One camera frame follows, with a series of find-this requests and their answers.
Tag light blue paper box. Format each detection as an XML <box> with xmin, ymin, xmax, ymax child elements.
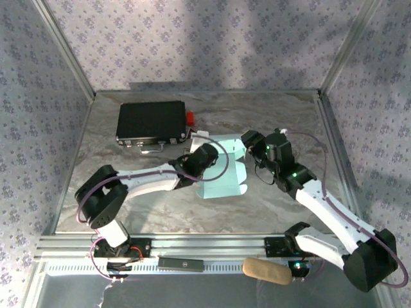
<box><xmin>194</xmin><ymin>134</ymin><xmax>249</xmax><ymax>200</ymax></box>

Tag black case with metal latches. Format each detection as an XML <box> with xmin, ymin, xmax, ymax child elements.
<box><xmin>116</xmin><ymin>101</ymin><xmax>188</xmax><ymax>154</ymax></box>

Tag black rectangular device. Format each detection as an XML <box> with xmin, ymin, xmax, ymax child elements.
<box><xmin>158</xmin><ymin>256</ymin><xmax>205</xmax><ymax>273</ymax></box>

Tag black board with green light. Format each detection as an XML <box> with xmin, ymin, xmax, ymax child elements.
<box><xmin>288</xmin><ymin>260</ymin><xmax>311</xmax><ymax>278</ymax></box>

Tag tan foam roll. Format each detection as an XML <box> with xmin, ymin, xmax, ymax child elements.
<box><xmin>242</xmin><ymin>257</ymin><xmax>293</xmax><ymax>286</ymax></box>

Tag aluminium side rail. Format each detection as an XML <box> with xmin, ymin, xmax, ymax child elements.
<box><xmin>316</xmin><ymin>89</ymin><xmax>383</xmax><ymax>238</ymax></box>

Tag aluminium frame rail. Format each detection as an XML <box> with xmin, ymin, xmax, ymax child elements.
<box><xmin>35</xmin><ymin>233</ymin><xmax>385</xmax><ymax>261</ymax></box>

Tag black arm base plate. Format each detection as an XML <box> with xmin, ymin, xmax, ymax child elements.
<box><xmin>127</xmin><ymin>237</ymin><xmax>152</xmax><ymax>259</ymax></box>
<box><xmin>264</xmin><ymin>236</ymin><xmax>290</xmax><ymax>258</ymax></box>

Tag white slotted cable duct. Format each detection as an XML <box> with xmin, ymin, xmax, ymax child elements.
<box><xmin>44</xmin><ymin>259</ymin><xmax>295</xmax><ymax>277</ymax></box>

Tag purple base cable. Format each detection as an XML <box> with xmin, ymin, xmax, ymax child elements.
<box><xmin>300</xmin><ymin>256</ymin><xmax>327</xmax><ymax>283</ymax></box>
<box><xmin>89</xmin><ymin>239</ymin><xmax>136</xmax><ymax>283</ymax></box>

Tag aluminium corner post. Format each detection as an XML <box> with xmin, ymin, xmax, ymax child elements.
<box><xmin>31</xmin><ymin>0</ymin><xmax>97</xmax><ymax>100</ymax></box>
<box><xmin>317</xmin><ymin>0</ymin><xmax>385</xmax><ymax>97</ymax></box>

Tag black cable connector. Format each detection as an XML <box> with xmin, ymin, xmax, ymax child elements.
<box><xmin>107</xmin><ymin>261</ymin><xmax>133</xmax><ymax>274</ymax></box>

